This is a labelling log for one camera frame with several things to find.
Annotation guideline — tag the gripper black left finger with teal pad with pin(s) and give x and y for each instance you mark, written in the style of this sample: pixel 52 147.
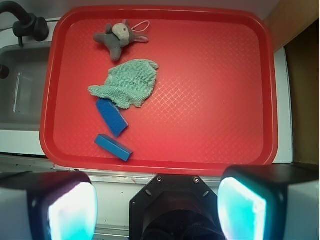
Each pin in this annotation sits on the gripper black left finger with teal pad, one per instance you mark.
pixel 60 205

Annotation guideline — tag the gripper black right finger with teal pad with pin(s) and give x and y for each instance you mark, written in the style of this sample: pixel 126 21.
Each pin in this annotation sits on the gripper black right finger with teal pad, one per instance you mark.
pixel 270 202

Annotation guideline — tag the blue block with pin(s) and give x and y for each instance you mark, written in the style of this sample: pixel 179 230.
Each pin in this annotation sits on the blue block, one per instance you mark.
pixel 112 116
pixel 114 147

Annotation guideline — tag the light blue terry cloth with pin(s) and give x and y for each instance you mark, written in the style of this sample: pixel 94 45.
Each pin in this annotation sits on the light blue terry cloth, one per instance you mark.
pixel 128 84

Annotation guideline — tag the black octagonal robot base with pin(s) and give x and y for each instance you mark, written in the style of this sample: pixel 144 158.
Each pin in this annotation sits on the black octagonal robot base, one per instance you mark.
pixel 175 207

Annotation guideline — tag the red plastic tray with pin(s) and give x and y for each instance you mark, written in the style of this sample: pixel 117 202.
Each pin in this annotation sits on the red plastic tray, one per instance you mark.
pixel 214 103

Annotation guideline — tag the grey toy sink basin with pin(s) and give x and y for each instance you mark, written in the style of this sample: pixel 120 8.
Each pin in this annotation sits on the grey toy sink basin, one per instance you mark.
pixel 21 97

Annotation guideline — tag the brown cardboard panel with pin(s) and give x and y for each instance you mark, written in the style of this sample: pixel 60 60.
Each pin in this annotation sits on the brown cardboard panel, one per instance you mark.
pixel 295 27

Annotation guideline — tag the grey plush toy animal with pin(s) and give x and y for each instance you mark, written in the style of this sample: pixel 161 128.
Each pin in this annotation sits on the grey plush toy animal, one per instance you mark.
pixel 118 36

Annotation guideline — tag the grey curved faucet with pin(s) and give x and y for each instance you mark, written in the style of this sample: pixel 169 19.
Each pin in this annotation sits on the grey curved faucet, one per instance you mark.
pixel 25 24

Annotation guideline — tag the dark faucet handle knob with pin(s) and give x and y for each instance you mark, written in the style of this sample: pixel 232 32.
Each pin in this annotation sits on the dark faucet handle knob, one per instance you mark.
pixel 40 30

